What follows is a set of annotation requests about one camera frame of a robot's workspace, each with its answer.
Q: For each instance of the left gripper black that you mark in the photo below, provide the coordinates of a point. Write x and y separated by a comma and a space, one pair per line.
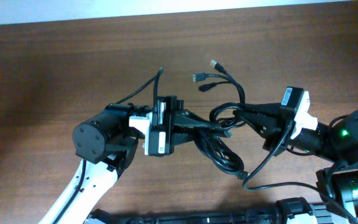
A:
171, 125

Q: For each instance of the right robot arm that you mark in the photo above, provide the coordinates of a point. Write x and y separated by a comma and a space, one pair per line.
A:
336, 142

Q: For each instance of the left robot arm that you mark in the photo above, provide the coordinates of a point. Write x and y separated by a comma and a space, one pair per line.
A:
107, 143

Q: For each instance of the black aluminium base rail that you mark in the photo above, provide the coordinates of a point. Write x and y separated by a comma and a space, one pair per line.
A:
291, 210

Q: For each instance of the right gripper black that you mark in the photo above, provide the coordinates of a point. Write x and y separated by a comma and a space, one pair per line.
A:
278, 127

